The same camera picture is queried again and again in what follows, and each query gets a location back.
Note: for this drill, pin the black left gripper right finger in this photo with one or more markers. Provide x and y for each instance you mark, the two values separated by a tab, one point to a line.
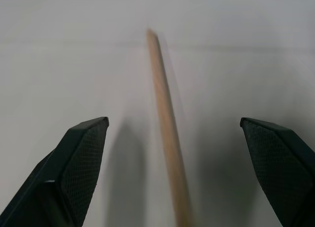
283	168

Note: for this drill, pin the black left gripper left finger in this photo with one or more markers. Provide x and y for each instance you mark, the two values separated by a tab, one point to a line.
61	172

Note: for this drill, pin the wooden chopstick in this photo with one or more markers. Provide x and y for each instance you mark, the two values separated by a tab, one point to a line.
165	113

